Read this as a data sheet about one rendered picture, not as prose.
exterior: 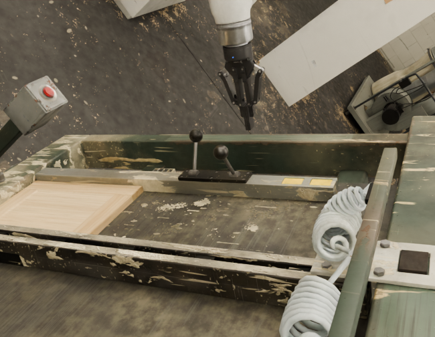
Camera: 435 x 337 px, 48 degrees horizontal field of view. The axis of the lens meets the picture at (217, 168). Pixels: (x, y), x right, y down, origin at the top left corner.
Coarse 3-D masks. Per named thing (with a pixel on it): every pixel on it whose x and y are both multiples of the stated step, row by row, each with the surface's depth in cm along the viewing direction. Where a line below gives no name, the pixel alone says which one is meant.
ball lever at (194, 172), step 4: (196, 128) 132; (192, 132) 131; (196, 132) 130; (200, 132) 131; (192, 136) 130; (196, 136) 130; (200, 136) 131; (192, 140) 131; (196, 140) 131; (200, 140) 132; (196, 144) 132; (196, 148) 132; (196, 152) 132; (196, 156) 132; (196, 160) 132; (196, 164) 132; (192, 172) 131; (196, 172) 131
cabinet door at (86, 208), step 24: (24, 192) 149; (48, 192) 146; (72, 192) 143; (96, 192) 140; (120, 192) 137; (0, 216) 137; (24, 216) 134; (48, 216) 132; (72, 216) 129; (96, 216) 126
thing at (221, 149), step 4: (220, 144) 118; (216, 148) 117; (220, 148) 117; (224, 148) 117; (216, 152) 117; (220, 152) 117; (224, 152) 117; (228, 152) 118; (216, 156) 118; (220, 156) 117; (224, 156) 117; (224, 160) 121; (228, 164) 122; (232, 168) 124; (232, 172) 125; (236, 172) 126; (232, 176) 126; (236, 176) 125
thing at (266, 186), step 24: (48, 168) 157; (72, 168) 154; (168, 192) 135; (192, 192) 132; (216, 192) 128; (240, 192) 125; (264, 192) 122; (288, 192) 119; (312, 192) 116; (336, 192) 117
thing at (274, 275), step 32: (0, 224) 120; (0, 256) 116; (32, 256) 111; (64, 256) 106; (96, 256) 101; (128, 256) 97; (160, 256) 95; (192, 256) 95; (224, 256) 92; (256, 256) 89; (288, 256) 88; (384, 256) 77; (192, 288) 94; (224, 288) 90; (256, 288) 87; (288, 288) 84
